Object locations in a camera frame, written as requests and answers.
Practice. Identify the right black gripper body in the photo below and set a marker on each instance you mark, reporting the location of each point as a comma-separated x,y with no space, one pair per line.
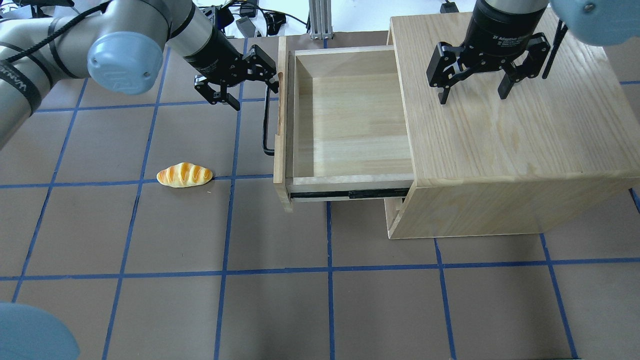
496,31

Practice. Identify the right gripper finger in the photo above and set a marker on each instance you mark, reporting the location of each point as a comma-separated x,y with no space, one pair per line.
537,50
450,65

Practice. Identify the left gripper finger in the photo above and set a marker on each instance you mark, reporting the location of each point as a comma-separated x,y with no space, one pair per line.
222,96
261,67

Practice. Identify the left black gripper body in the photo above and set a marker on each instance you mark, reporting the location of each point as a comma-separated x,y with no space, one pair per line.
212,54

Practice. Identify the black drawer handle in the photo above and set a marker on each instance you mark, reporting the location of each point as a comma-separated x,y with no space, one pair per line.
270,152

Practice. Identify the wooden drawer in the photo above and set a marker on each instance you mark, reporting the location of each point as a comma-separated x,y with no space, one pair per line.
341,126

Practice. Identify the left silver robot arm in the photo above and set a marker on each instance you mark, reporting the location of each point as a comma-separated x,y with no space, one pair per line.
120,45

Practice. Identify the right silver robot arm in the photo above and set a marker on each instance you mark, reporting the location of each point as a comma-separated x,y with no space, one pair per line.
594,22

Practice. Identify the wooden drawer cabinet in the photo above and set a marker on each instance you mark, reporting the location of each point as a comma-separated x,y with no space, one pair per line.
521,165

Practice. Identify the toy bread loaf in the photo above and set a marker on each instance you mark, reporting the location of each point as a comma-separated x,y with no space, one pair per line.
184,175

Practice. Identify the aluminium frame post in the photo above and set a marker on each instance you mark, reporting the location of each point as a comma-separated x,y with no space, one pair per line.
320,20

